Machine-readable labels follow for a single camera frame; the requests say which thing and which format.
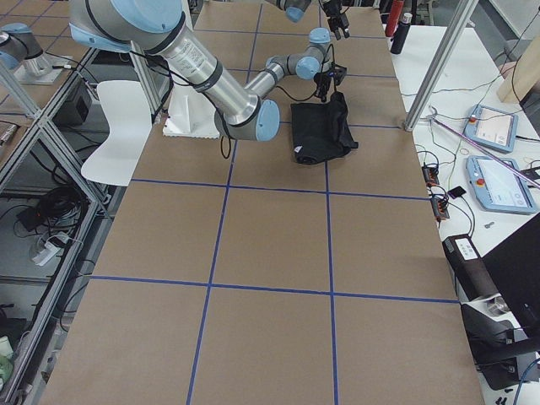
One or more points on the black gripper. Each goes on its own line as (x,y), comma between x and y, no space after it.
(334,17)
(322,81)

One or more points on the black printed t-shirt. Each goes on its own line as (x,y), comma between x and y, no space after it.
(320,131)

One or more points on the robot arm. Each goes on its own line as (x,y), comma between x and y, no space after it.
(160,28)
(295,9)

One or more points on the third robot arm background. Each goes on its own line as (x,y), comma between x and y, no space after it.
(22,53)

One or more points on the red bottle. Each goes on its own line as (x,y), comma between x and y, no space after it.
(393,17)

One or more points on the black water bottle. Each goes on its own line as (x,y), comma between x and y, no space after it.
(401,33)

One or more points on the metal reacher grabber tool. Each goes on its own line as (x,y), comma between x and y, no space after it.
(479,147)

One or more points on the blue teach pendant far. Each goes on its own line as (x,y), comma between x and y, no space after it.
(492,128)

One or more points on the blue teach pendant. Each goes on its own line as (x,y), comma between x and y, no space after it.
(497,189)
(492,128)

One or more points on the seated person in beige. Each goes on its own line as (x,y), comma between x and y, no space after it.
(517,76)

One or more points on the white chair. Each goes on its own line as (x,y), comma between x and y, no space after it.
(128,116)

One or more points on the blue teach pendant near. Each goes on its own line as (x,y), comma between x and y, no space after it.
(497,189)

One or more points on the black box device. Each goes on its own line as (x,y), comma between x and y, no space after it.
(471,278)

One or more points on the black monitor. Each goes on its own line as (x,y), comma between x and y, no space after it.
(514,267)

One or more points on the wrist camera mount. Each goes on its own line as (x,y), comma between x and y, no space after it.
(338,73)

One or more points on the aluminium frame post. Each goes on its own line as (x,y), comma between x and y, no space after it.
(453,32)

